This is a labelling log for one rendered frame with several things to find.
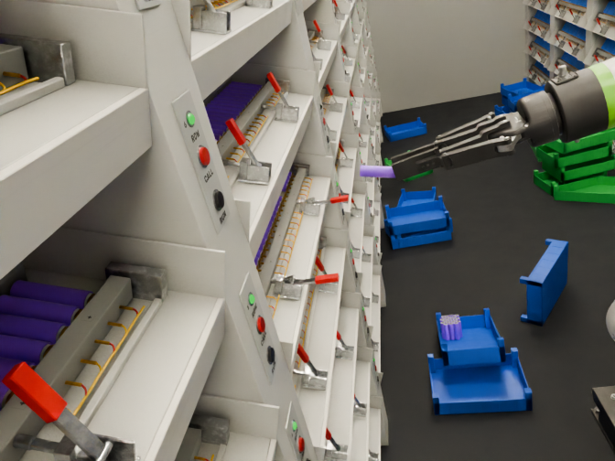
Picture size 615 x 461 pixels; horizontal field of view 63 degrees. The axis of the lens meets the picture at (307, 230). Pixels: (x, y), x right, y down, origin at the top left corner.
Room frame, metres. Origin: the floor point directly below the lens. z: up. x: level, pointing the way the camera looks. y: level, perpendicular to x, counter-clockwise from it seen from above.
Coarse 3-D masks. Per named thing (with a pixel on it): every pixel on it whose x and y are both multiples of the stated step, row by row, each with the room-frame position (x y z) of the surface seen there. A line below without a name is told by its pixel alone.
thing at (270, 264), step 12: (300, 168) 1.05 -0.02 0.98; (300, 180) 0.98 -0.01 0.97; (288, 204) 0.87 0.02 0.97; (288, 216) 0.83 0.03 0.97; (276, 228) 0.78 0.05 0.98; (288, 228) 0.81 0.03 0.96; (276, 240) 0.74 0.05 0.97; (288, 240) 0.77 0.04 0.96; (276, 252) 0.70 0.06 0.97; (264, 264) 0.67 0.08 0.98; (276, 264) 0.69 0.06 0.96; (264, 276) 0.64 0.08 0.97; (264, 288) 0.61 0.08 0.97; (276, 300) 0.60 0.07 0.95
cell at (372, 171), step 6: (366, 168) 0.73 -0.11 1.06; (372, 168) 0.73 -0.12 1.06; (378, 168) 0.73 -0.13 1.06; (384, 168) 0.73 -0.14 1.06; (390, 168) 0.73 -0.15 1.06; (360, 174) 0.73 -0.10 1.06; (366, 174) 0.73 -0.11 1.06; (372, 174) 0.73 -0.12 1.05; (378, 174) 0.73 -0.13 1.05; (384, 174) 0.72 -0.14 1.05; (390, 174) 0.72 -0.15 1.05
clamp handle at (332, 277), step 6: (294, 276) 0.63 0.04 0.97; (318, 276) 0.62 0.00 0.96; (324, 276) 0.62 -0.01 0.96; (330, 276) 0.61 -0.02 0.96; (336, 276) 0.61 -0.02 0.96; (294, 282) 0.63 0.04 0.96; (300, 282) 0.63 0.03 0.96; (306, 282) 0.62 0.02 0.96; (312, 282) 0.62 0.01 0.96; (318, 282) 0.62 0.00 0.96; (324, 282) 0.61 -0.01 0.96; (330, 282) 0.61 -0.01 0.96
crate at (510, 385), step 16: (512, 352) 1.23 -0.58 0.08; (432, 368) 1.30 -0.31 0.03; (448, 368) 1.30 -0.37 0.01; (464, 368) 1.29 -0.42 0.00; (480, 368) 1.27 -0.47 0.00; (496, 368) 1.25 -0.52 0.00; (512, 368) 1.24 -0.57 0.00; (432, 384) 1.25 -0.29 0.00; (448, 384) 1.23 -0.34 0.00; (464, 384) 1.22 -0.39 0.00; (480, 384) 1.20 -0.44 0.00; (496, 384) 1.18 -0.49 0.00; (512, 384) 1.17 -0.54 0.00; (448, 400) 1.17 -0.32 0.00; (464, 400) 1.15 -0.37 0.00; (480, 400) 1.10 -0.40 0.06; (496, 400) 1.08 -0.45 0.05; (512, 400) 1.07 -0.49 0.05; (528, 400) 1.06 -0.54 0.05
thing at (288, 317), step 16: (304, 160) 1.07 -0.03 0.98; (320, 160) 1.06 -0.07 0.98; (320, 176) 1.06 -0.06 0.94; (304, 192) 0.98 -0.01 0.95; (320, 192) 0.98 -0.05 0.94; (320, 208) 0.91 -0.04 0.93; (304, 224) 0.84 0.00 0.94; (320, 224) 0.84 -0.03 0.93; (304, 240) 0.79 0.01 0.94; (288, 256) 0.73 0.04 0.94; (304, 256) 0.73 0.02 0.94; (288, 272) 0.69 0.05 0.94; (304, 272) 0.69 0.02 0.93; (304, 288) 0.64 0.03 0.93; (272, 304) 0.61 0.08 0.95; (288, 304) 0.61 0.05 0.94; (304, 304) 0.61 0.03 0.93; (288, 320) 0.57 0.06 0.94; (288, 336) 0.54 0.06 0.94; (288, 352) 0.47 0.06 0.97; (288, 368) 0.47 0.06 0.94
